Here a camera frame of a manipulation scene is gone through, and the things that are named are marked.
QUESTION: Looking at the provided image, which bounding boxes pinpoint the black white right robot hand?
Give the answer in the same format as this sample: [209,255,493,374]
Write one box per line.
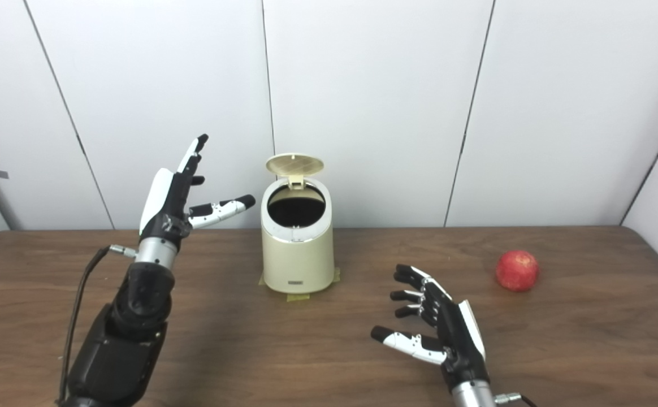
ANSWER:
[370,263,491,392]

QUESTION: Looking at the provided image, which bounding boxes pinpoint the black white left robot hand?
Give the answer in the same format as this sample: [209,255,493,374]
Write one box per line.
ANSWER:
[138,133,257,252]

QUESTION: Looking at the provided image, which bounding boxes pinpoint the red apple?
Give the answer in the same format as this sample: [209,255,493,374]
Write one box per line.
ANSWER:
[495,250,540,293]

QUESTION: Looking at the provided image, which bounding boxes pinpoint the cream round bin lid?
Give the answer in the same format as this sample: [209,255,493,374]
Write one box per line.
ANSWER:
[265,153,325,190]

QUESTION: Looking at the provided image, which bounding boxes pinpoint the cream-colored round bin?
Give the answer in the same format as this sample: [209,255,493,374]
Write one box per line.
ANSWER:
[260,176,335,295]

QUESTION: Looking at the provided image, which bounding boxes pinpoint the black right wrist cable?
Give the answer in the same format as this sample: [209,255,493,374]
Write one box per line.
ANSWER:
[494,392,539,407]

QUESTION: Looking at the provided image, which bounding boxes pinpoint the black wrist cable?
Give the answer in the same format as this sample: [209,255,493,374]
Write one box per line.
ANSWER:
[57,244,137,405]
[494,392,539,407]

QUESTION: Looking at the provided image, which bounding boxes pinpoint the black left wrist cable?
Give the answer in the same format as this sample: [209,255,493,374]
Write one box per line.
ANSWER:
[57,244,137,405]

